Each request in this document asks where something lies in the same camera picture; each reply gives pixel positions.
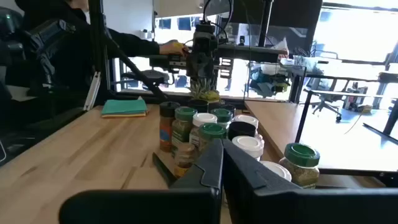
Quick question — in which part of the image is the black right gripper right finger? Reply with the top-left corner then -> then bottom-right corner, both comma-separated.
222,139 -> 398,224

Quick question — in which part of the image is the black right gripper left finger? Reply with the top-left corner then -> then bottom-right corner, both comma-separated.
58,139 -> 224,224

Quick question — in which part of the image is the succulent plant in black pot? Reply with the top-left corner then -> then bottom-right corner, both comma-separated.
188,77 -> 221,103

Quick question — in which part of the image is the person's hand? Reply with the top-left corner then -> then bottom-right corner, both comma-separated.
159,39 -> 190,57

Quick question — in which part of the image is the person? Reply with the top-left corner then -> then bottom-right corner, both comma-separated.
14,0 -> 162,106

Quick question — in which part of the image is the clear plastic bin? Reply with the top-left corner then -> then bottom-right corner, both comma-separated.
247,61 -> 307,101

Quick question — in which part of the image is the teal folded cloth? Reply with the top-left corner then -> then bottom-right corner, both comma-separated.
101,98 -> 149,116

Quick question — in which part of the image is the yellow folded cloth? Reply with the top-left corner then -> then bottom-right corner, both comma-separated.
101,111 -> 147,118

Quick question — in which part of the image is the large black monitor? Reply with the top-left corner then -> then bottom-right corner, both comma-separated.
231,0 -> 323,52

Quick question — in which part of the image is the grey office chair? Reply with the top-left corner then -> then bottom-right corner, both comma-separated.
306,90 -> 346,124

